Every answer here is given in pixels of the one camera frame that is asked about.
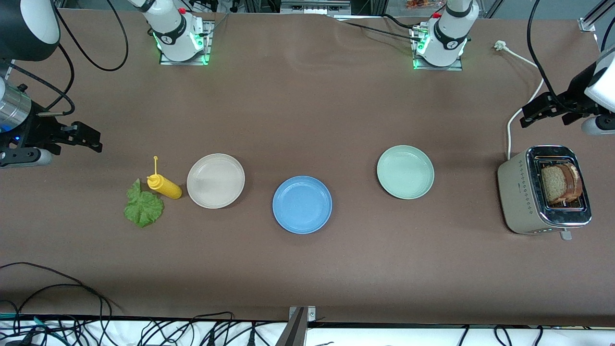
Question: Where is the brown bread slice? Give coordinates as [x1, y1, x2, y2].
[561, 162, 584, 200]
[541, 165, 575, 205]

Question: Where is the green lettuce leaf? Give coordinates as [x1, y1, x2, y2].
[123, 178, 165, 228]

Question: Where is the yellow mustard squeeze bottle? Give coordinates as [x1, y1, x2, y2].
[147, 156, 183, 200]

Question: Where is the beige plate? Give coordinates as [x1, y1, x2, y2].
[186, 153, 246, 209]

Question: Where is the pale green plate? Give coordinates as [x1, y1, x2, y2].
[377, 145, 435, 200]

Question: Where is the blue plate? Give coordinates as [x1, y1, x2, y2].
[272, 175, 333, 235]

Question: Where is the beige chrome toaster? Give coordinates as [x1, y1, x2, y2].
[497, 145, 593, 241]

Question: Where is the grey power strip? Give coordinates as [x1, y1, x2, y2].
[280, 0, 352, 16]

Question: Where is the white toaster power cable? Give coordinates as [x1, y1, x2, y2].
[495, 41, 546, 161]

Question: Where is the aluminium corner bracket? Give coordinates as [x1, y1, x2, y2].
[578, 0, 615, 33]

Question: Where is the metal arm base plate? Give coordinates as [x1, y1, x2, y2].
[411, 26, 463, 71]
[159, 20, 214, 65]

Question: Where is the thin black loose cable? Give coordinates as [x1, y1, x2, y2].
[0, 262, 121, 318]

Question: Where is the black base power cable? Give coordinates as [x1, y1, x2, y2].
[334, 13, 423, 41]

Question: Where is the aluminium profile post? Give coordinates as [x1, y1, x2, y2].
[276, 306, 316, 346]

